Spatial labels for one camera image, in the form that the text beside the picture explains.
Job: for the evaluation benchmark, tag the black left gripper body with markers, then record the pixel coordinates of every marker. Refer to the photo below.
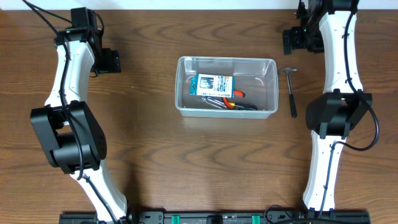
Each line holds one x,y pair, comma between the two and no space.
114,61

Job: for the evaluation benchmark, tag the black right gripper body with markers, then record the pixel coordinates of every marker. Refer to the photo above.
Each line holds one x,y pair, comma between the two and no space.
287,41

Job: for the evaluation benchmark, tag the small metal hammer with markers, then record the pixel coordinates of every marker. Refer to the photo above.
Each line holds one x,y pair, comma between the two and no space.
288,71

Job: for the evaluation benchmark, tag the red handled pliers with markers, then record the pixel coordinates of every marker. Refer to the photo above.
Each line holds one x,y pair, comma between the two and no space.
231,105

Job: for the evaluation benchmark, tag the blue screw box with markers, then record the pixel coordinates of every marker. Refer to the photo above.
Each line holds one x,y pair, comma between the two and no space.
212,85

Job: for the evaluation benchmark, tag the clear plastic container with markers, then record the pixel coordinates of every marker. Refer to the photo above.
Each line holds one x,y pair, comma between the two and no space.
255,77

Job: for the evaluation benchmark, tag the silver wrench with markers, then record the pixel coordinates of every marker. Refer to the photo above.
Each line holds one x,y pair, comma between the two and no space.
214,102

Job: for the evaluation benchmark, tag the black yellow screwdriver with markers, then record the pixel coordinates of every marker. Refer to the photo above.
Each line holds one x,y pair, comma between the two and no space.
245,107

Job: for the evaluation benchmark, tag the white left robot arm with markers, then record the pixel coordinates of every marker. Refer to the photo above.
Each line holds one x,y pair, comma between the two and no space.
71,137

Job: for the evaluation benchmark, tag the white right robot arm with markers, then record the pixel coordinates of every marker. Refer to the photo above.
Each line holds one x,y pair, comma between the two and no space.
328,27

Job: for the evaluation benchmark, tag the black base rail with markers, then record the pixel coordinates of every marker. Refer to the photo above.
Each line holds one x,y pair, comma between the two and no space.
274,215

